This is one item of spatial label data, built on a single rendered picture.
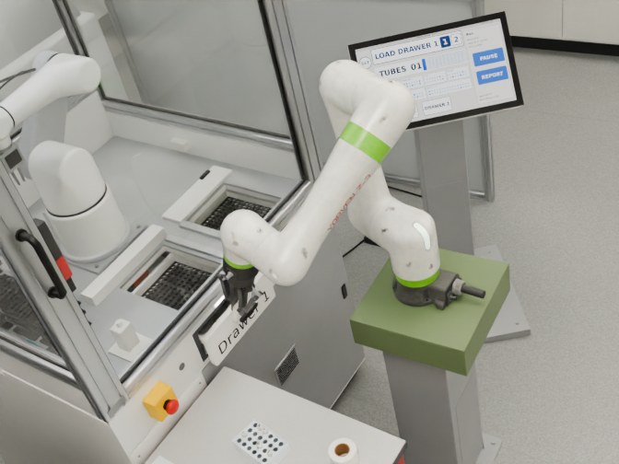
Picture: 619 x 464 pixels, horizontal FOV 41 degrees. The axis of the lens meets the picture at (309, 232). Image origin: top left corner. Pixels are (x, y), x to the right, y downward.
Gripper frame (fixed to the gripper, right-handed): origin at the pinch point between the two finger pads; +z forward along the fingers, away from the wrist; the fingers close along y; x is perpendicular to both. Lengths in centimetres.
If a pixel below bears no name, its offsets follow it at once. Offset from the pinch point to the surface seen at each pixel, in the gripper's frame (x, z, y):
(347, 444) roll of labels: -16.2, -1.4, 44.1
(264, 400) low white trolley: -12.1, 12.3, 17.9
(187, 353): -15.1, 6.6, -5.6
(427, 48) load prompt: 107, -22, -1
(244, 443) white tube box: -26.8, 7.9, 21.3
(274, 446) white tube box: -24.4, 4.8, 28.4
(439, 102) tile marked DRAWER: 98, -11, 10
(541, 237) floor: 152, 79, 57
